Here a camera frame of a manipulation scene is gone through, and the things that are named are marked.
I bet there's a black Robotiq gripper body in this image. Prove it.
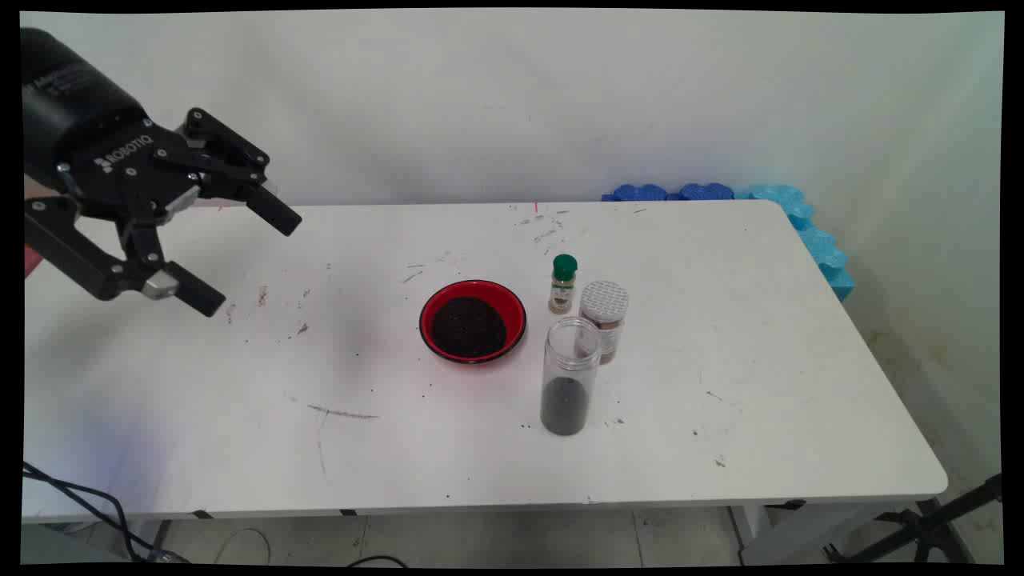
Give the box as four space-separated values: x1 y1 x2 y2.
22 28 202 223

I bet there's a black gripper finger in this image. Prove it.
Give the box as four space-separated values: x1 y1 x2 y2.
24 196 227 318
178 106 303 238

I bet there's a clear plastic jar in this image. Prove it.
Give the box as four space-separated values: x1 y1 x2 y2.
541 316 602 438

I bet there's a black seeds batch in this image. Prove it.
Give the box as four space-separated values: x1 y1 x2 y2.
542 376 593 437

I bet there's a black seeds heap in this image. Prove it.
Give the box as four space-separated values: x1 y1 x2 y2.
431 296 508 358

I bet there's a white table leg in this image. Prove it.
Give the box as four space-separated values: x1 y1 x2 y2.
120 520 172 562

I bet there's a red bowl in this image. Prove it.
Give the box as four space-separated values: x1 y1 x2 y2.
418 279 528 365

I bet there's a small green-capped spice bottle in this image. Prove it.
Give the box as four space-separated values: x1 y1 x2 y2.
548 254 578 315

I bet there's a brown-filled jar patterned white lid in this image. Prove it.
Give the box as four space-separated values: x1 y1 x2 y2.
578 280 630 366

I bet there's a light blue foam mat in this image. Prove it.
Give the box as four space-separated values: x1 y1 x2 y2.
734 183 857 303

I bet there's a black tripod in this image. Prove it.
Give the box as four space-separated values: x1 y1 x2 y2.
824 474 1002 564

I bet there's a black hanging cable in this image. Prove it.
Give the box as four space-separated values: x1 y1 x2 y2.
22 462 191 564

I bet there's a pale floor cable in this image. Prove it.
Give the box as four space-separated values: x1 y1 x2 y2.
212 527 273 566

